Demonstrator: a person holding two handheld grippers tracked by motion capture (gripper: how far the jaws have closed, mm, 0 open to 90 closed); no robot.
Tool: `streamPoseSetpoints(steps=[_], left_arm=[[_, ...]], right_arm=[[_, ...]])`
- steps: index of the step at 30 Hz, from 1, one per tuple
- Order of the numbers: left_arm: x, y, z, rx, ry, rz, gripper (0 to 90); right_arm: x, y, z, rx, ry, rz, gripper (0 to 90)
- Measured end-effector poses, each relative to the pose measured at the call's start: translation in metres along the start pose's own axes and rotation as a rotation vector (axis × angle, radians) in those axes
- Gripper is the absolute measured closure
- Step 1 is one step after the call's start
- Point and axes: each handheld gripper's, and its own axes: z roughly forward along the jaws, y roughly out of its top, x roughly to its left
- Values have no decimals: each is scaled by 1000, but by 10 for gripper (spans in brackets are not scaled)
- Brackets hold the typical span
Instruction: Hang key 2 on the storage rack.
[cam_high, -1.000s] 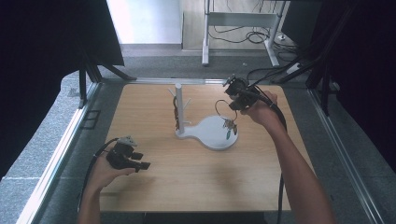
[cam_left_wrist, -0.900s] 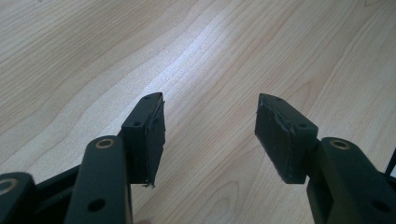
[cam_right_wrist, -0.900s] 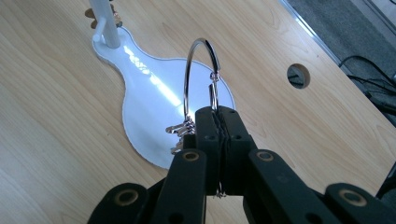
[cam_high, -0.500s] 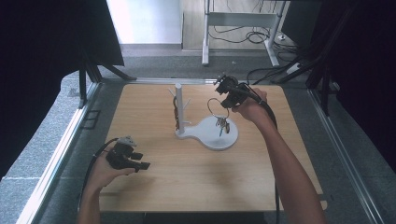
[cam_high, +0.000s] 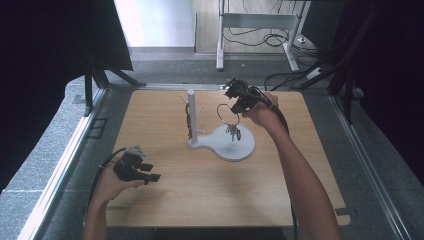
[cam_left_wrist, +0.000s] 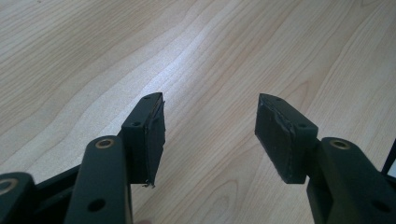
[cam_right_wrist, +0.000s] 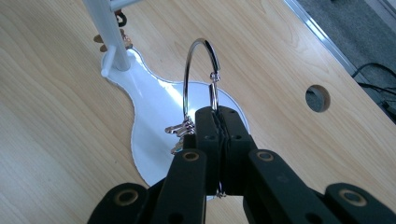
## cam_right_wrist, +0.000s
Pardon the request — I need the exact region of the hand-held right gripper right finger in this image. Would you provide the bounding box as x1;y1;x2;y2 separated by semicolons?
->
218;105;259;196

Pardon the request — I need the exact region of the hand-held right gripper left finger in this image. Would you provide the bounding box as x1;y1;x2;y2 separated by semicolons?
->
194;105;223;197

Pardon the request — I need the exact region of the silver key ring with clips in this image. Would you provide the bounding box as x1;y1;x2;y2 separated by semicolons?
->
163;37;227;200

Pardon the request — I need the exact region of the white key rack stand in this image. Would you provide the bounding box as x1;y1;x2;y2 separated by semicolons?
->
81;0;250;202

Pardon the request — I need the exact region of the black keychain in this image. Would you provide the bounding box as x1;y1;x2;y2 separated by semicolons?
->
115;9;128;28

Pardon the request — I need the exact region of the brown keychain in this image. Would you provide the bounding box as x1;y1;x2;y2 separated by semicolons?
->
92;28;134;53

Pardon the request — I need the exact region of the black cable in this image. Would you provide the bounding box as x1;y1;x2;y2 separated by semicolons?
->
351;62;396;79

